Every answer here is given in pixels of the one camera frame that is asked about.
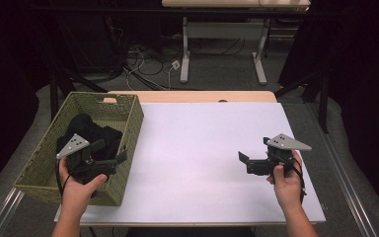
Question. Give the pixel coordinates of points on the person's left hand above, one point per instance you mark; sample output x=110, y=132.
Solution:
x=78, y=194

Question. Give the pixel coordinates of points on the white power adapter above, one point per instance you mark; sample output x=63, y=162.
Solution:
x=175, y=64

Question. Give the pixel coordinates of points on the wooden table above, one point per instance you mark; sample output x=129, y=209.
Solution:
x=194, y=96

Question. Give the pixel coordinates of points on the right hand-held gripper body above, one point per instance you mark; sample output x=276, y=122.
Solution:
x=278, y=154

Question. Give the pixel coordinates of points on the white board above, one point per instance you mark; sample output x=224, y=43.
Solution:
x=194, y=158

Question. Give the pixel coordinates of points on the black metal stand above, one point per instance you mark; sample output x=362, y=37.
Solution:
x=324, y=98
x=54, y=95

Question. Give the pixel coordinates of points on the black cloth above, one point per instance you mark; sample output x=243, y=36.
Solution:
x=89, y=129

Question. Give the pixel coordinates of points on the person's dark clothing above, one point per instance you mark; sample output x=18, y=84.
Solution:
x=190, y=232

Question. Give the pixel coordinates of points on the dark curtain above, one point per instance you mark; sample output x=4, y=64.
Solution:
x=362, y=82
x=6, y=72

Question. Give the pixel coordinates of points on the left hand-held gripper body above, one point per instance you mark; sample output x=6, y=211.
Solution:
x=86, y=166

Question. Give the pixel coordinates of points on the person's right hand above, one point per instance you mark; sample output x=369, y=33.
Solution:
x=288, y=189

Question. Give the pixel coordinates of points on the green woven basket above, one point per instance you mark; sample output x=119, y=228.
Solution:
x=44, y=159

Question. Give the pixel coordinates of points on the white-framed desk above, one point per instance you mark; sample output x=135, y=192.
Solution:
x=185, y=49

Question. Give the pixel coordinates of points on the black horizontal bar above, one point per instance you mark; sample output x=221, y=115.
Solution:
x=112, y=10

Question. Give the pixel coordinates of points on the aluminium floor rail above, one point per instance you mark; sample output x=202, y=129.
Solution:
x=6, y=211
x=350, y=187

